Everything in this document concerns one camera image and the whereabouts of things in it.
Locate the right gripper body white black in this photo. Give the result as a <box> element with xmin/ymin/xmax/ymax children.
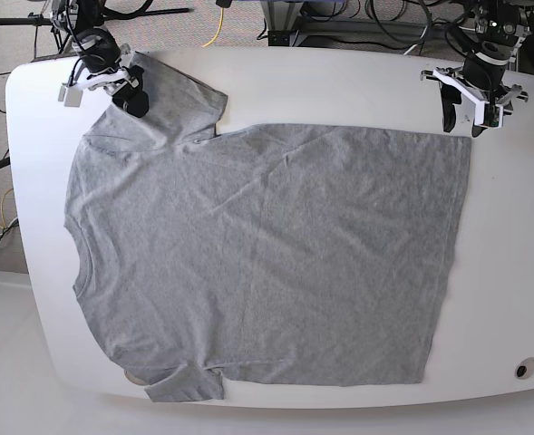
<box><xmin>69</xmin><ymin>29</ymin><xmax>143</xmax><ymax>93</ymax></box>

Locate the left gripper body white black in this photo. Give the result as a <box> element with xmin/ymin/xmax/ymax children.
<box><xmin>421</xmin><ymin>53</ymin><xmax>529</xmax><ymax>127</ymax></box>

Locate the grey T-shirt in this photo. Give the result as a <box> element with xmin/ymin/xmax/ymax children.
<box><xmin>64</xmin><ymin>53</ymin><xmax>471</xmax><ymax>402</ymax></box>

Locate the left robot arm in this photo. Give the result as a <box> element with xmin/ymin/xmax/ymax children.
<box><xmin>422</xmin><ymin>1</ymin><xmax>530</xmax><ymax>138</ymax></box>

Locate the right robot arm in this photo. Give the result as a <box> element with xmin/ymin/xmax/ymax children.
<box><xmin>50</xmin><ymin>1</ymin><xmax>150</xmax><ymax>118</ymax></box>

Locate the black tripod stand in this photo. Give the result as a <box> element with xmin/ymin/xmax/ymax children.
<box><xmin>0</xmin><ymin>1</ymin><xmax>193</xmax><ymax>61</ymax></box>

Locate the round table grommet hole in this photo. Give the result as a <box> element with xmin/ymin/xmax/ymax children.
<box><xmin>515</xmin><ymin>357</ymin><xmax>534</xmax><ymax>380</ymax></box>

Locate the tan round table grommet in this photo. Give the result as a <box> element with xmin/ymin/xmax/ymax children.
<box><xmin>124</xmin><ymin>370</ymin><xmax>149</xmax><ymax>387</ymax></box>

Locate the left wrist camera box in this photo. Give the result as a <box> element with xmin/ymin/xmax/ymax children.
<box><xmin>482</xmin><ymin>104</ymin><xmax>500</xmax><ymax>128</ymax></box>

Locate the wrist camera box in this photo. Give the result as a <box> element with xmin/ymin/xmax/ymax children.
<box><xmin>58</xmin><ymin>83</ymin><xmax>83</xmax><ymax>108</ymax></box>
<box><xmin>482</xmin><ymin>104</ymin><xmax>500</xmax><ymax>128</ymax></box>

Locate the white cable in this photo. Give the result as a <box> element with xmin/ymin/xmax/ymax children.
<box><xmin>402</xmin><ymin>20</ymin><xmax>476</xmax><ymax>56</ymax></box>

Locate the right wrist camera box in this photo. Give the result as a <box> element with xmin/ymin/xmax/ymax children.
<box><xmin>58</xmin><ymin>83</ymin><xmax>83</xmax><ymax>108</ymax></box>

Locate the yellow cable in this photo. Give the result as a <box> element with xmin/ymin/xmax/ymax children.
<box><xmin>202</xmin><ymin>4</ymin><xmax>226</xmax><ymax>49</ymax></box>

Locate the aluminium frame stand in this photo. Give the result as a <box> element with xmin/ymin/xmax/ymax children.
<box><xmin>257</xmin><ymin>1</ymin><xmax>471</xmax><ymax>59</ymax></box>

